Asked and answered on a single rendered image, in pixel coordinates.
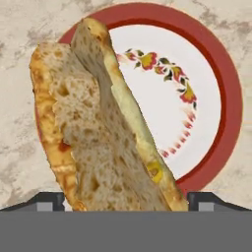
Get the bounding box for red-rimmed white floral plate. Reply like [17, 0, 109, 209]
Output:
[34, 2, 244, 198]

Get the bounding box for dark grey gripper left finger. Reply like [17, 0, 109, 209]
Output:
[0, 191, 66, 213]

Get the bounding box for split brown bread bun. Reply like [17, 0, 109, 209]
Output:
[29, 17, 190, 213]

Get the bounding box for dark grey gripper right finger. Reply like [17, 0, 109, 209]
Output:
[186, 191, 252, 213]

